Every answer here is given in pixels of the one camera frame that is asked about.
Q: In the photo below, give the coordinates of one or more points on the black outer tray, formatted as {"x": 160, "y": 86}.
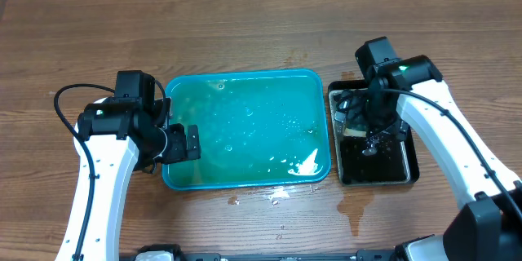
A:
{"x": 409, "y": 143}

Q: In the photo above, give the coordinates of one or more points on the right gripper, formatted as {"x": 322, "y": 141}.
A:
{"x": 358, "y": 101}

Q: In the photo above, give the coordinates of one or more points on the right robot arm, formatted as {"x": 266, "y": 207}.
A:
{"x": 413, "y": 91}

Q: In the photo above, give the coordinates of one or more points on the teal plastic tray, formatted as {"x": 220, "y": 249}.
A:
{"x": 260, "y": 128}

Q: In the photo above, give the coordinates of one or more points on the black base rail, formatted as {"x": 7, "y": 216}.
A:
{"x": 174, "y": 252}

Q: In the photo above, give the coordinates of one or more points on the green yellow sponge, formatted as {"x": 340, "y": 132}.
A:
{"x": 355, "y": 129}

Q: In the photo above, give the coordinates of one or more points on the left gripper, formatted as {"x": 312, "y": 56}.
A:
{"x": 179, "y": 149}

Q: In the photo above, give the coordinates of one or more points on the metal pan with dirty water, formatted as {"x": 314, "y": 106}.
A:
{"x": 365, "y": 160}

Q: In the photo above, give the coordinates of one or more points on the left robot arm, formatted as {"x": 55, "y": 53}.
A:
{"x": 106, "y": 166}

